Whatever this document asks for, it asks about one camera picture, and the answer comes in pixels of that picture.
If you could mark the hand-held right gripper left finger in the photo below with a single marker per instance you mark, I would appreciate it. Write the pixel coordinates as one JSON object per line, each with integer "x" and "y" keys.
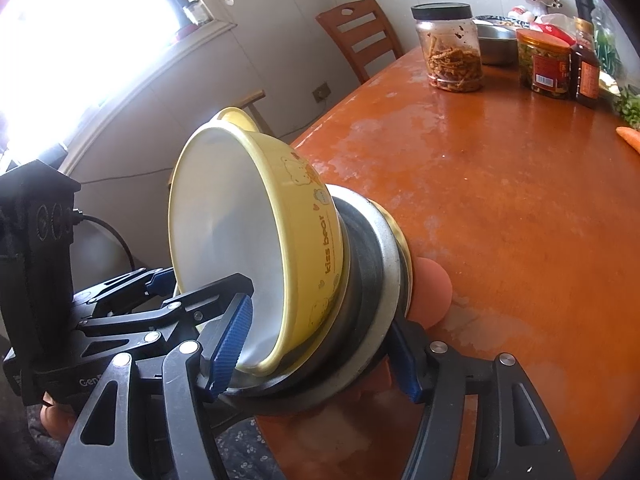
{"x": 230, "y": 350}

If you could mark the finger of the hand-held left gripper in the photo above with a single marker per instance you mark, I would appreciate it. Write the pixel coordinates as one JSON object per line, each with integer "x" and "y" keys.
{"x": 160, "y": 281}
{"x": 220, "y": 292}

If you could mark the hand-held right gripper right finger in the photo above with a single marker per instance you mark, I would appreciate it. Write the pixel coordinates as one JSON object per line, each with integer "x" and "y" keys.
{"x": 406, "y": 365}

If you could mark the orange bear-shaped plate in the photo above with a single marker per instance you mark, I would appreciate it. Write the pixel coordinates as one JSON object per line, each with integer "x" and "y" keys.
{"x": 432, "y": 290}

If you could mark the wide steel bowl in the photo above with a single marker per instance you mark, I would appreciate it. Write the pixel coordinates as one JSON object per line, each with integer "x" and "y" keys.
{"x": 390, "y": 270}

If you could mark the person's left hand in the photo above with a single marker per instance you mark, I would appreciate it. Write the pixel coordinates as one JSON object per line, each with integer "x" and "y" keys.
{"x": 56, "y": 417}

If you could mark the light wooden armchair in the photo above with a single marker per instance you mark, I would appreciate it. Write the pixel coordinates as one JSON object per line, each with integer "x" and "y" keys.
{"x": 255, "y": 110}

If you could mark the window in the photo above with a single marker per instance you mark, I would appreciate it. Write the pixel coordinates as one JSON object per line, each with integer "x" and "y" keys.
{"x": 75, "y": 35}

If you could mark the small grey container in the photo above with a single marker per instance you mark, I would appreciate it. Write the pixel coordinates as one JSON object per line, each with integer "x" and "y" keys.
{"x": 195, "y": 12}

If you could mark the clear jar with black lid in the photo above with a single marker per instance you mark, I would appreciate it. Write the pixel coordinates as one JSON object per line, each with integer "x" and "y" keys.
{"x": 450, "y": 60}

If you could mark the brown wooden chair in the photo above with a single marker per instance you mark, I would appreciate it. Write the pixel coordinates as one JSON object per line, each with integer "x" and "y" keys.
{"x": 370, "y": 12}

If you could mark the carrot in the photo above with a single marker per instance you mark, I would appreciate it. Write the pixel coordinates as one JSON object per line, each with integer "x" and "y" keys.
{"x": 631, "y": 139}

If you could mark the pickle jar with red lid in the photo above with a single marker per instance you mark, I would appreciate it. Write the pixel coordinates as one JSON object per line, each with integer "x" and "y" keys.
{"x": 542, "y": 70}

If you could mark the small steel basin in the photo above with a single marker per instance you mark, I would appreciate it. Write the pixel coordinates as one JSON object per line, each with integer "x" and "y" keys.
{"x": 495, "y": 45}

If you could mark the dark sauce bottle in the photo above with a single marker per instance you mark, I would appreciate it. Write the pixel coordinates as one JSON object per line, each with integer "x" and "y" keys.
{"x": 586, "y": 75}

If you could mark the bag of leafy greens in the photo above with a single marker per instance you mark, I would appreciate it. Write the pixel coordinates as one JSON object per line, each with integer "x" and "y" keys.
{"x": 631, "y": 107}

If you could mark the patterned ceramic bowl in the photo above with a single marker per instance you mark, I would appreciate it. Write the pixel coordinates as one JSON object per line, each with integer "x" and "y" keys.
{"x": 492, "y": 19}

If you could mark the red white plastic bag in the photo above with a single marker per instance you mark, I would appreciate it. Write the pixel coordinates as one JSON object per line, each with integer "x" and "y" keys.
{"x": 552, "y": 25}

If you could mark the clear plastic bottle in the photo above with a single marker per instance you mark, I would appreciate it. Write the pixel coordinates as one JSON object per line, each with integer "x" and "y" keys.
{"x": 607, "y": 52}

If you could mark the low wall socket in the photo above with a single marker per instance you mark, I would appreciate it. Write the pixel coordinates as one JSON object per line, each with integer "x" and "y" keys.
{"x": 321, "y": 91}

